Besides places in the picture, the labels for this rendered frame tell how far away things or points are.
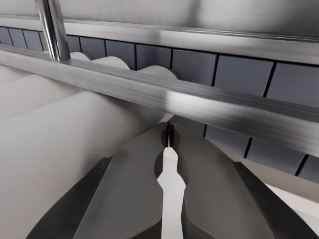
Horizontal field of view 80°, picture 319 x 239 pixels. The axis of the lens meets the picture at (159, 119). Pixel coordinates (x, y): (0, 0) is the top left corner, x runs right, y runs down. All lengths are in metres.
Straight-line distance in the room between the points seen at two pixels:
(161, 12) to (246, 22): 0.09
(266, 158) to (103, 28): 0.19
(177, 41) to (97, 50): 0.09
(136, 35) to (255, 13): 0.10
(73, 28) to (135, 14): 0.07
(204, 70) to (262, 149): 0.08
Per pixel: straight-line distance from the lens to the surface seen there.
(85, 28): 0.24
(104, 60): 0.19
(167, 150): 0.16
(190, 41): 0.16
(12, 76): 0.19
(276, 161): 0.18
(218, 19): 0.21
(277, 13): 0.20
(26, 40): 0.34
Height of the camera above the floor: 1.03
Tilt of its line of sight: 49 degrees down
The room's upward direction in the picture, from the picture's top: 129 degrees counter-clockwise
